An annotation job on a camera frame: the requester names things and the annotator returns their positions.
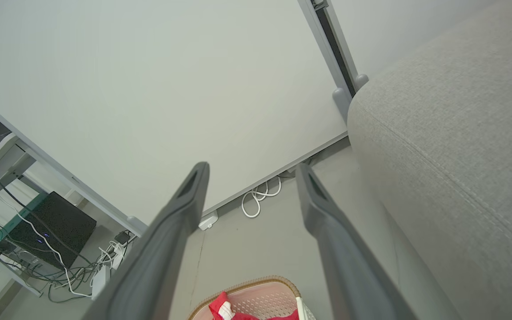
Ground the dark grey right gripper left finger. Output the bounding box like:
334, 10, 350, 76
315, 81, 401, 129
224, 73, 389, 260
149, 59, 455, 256
83, 162, 211, 320

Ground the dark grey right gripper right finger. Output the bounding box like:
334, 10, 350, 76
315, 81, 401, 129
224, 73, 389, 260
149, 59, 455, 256
295, 163, 416, 320

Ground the red garment with white trim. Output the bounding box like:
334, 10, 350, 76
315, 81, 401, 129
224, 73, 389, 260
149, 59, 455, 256
208, 292, 300, 320

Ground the grey fabric sofa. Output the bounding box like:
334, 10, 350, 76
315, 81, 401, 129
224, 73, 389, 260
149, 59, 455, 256
347, 0, 512, 320

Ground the white power strip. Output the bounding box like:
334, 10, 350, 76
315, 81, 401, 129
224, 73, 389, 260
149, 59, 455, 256
90, 264, 111, 299

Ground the pink perforated laundry basket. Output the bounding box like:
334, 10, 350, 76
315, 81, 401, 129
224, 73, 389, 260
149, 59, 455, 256
188, 276, 317, 320

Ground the black computer box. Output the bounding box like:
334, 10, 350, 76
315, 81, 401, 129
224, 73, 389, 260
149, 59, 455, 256
7, 191, 97, 270

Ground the teal desk crossbar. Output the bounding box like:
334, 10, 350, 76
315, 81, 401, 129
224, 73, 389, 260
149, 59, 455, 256
0, 191, 48, 256

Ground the coiled white cable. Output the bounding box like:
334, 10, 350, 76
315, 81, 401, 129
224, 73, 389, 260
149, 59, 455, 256
241, 176, 282, 219

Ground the black cable tangle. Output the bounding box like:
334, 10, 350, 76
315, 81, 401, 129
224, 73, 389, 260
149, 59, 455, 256
0, 116, 132, 304

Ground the thin white cable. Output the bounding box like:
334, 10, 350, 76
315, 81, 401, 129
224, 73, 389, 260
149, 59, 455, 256
0, 172, 93, 297

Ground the white desk frame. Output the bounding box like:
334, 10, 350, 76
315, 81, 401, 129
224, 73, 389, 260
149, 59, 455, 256
0, 102, 45, 214

